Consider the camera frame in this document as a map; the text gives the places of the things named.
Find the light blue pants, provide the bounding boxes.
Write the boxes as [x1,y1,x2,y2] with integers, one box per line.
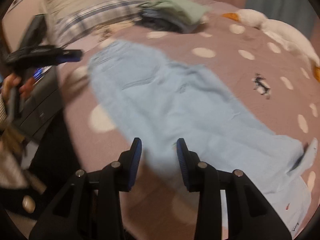
[88,40,316,235]

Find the left hand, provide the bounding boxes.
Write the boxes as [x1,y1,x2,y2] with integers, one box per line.
[1,73,35,103]

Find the plaid pillow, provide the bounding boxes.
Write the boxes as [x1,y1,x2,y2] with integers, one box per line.
[54,0,142,47]

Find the black bedside cabinet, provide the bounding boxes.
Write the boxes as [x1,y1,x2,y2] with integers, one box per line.
[12,67,63,143]

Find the pink polka dot duvet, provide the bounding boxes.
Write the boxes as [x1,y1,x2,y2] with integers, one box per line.
[59,14,319,239]

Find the blue folded garment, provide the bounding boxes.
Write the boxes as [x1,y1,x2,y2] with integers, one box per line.
[137,9,201,34]

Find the green folded garment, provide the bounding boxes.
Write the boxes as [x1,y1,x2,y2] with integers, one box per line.
[139,0,208,25]

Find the white goose plush toy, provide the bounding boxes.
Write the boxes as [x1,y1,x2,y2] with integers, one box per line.
[222,9,319,80]

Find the blue curtain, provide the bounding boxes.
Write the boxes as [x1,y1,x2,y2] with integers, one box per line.
[245,0,317,38]

